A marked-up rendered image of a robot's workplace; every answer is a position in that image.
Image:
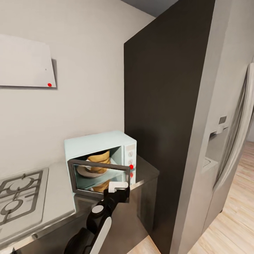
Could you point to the fridge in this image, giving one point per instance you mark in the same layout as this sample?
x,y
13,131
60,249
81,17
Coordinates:
x,y
189,104

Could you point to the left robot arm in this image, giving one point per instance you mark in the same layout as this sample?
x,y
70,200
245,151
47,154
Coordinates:
x,y
90,240

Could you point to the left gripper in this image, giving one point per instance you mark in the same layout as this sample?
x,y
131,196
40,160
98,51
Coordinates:
x,y
118,196

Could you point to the range hood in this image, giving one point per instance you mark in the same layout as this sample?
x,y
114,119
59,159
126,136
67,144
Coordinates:
x,y
25,62

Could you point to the microwave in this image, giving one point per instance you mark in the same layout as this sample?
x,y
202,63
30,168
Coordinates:
x,y
92,178

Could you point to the popcorn bag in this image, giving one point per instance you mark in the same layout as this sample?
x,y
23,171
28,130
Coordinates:
x,y
101,157

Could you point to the burner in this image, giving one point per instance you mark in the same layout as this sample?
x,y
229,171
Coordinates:
x,y
22,199

